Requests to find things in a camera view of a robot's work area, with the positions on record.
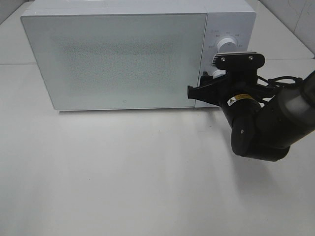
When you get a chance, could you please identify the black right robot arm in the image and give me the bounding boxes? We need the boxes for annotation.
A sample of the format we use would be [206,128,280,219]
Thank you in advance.
[188,72,315,162]

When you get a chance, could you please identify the white microwave oven body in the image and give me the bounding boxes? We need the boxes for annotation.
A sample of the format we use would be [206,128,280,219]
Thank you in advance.
[21,0,256,108]

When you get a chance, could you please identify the white timer knob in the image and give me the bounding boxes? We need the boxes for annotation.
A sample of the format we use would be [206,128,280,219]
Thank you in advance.
[213,70,226,79]

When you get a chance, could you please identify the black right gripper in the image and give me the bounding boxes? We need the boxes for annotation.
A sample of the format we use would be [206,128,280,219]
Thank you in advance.
[187,70,261,113]

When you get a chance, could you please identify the upper white power knob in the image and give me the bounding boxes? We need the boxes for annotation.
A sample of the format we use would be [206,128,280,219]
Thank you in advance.
[217,37,237,53]

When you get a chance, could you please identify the white microwave door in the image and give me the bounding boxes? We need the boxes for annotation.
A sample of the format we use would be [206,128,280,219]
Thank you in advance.
[21,14,206,111]

